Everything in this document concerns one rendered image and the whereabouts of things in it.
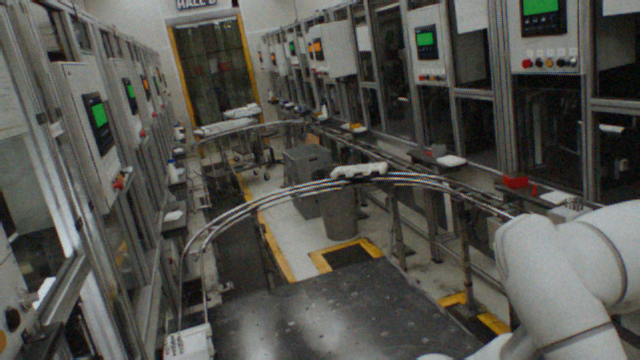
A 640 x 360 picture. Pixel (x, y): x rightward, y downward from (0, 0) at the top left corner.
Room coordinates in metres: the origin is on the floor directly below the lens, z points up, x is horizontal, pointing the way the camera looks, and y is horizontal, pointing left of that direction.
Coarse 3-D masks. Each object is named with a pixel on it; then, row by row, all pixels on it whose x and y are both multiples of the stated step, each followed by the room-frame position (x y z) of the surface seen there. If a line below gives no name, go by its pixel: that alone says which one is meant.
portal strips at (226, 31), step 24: (192, 24) 9.16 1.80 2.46; (216, 24) 9.25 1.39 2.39; (192, 48) 9.12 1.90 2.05; (240, 48) 9.32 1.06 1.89; (192, 72) 9.09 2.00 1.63; (240, 72) 9.31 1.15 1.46; (216, 96) 9.18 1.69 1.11; (240, 96) 9.29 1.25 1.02; (216, 120) 9.17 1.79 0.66; (216, 144) 9.13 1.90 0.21
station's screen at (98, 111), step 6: (90, 102) 1.54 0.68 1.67; (96, 102) 1.63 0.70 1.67; (96, 108) 1.60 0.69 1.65; (102, 108) 1.70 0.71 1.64; (96, 114) 1.57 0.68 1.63; (102, 114) 1.66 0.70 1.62; (96, 120) 1.54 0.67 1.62; (102, 120) 1.63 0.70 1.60; (102, 126) 1.60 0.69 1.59; (108, 126) 1.71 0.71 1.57; (102, 132) 1.57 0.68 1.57; (108, 132) 1.67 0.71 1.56; (102, 138) 1.54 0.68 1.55; (108, 138) 1.64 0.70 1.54; (108, 144) 1.60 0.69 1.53
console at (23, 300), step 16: (0, 224) 0.72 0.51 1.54; (0, 240) 0.70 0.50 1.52; (0, 256) 0.68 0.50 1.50; (0, 272) 0.66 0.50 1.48; (16, 272) 0.71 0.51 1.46; (0, 288) 0.64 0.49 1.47; (16, 288) 0.69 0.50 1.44; (0, 304) 0.62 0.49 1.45; (16, 304) 0.67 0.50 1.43; (32, 304) 0.69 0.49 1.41; (0, 320) 0.61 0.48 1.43; (16, 320) 0.63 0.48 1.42; (32, 320) 0.69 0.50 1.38; (0, 336) 0.57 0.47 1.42; (16, 336) 0.63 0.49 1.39; (0, 352) 0.57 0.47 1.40; (16, 352) 0.61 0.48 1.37
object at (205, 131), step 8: (240, 120) 6.63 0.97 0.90; (248, 120) 6.67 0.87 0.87; (256, 120) 6.51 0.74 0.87; (200, 128) 6.51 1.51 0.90; (208, 128) 6.20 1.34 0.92; (216, 128) 6.23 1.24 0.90; (224, 128) 6.27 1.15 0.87; (192, 136) 6.51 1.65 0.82; (248, 144) 6.90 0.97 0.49; (208, 152) 6.12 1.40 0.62; (200, 160) 6.51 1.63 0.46; (248, 160) 6.86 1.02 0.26; (264, 160) 6.52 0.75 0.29; (240, 168) 6.42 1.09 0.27; (248, 168) 6.36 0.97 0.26; (256, 168) 6.93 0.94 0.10; (208, 176) 6.32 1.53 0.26; (216, 176) 6.13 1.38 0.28; (224, 176) 6.18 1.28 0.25; (264, 176) 6.47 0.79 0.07; (208, 184) 6.53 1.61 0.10
